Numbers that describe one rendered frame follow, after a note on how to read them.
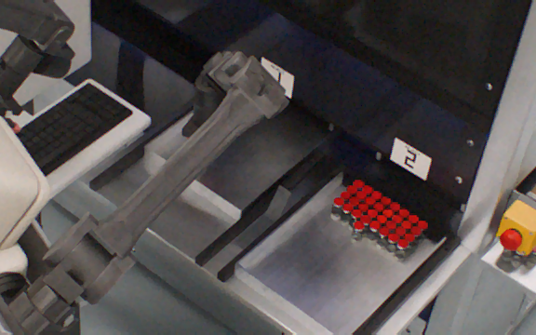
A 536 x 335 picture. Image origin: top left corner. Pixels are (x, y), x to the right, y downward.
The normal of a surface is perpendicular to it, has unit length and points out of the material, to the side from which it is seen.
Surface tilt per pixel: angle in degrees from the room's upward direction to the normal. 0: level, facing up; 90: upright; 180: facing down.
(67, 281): 54
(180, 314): 0
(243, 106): 50
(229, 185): 0
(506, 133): 90
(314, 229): 0
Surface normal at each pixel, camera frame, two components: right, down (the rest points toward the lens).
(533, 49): -0.62, 0.52
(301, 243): 0.09, -0.69
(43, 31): 0.59, 0.73
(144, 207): 0.14, 0.11
